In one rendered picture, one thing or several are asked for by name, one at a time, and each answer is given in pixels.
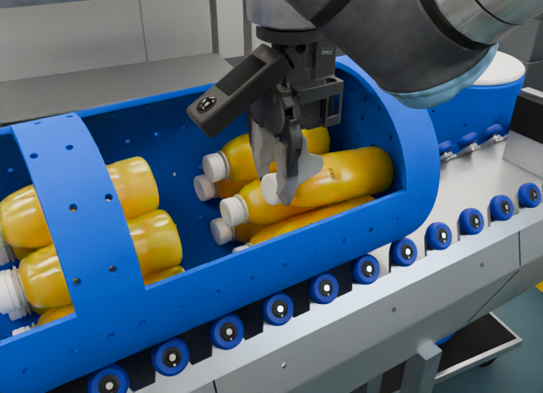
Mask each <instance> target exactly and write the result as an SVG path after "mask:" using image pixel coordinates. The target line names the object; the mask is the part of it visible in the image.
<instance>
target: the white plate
mask: <svg viewBox="0 0 543 393"><path fill-rule="evenodd" d="M524 72H525V68H524V65H523V64H522V63H521V62H520V61H519V60H517V59H516V58H514V57H512V56H510V55H507V54H506V53H501V52H498V51H497V53H496V54H495V58H494V60H493V61H492V62H491V64H490V65H489V67H488V68H487V69H486V71H485V72H484V73H483V74H482V75H481V76H480V77H479V79H478V80H476V81H475V82H474V83H473V84H472V85H473V86H493V85H501V84H506V83H510V82H514V81H516V80H518V79H519V78H521V77H522V76H523V75H524Z"/></svg>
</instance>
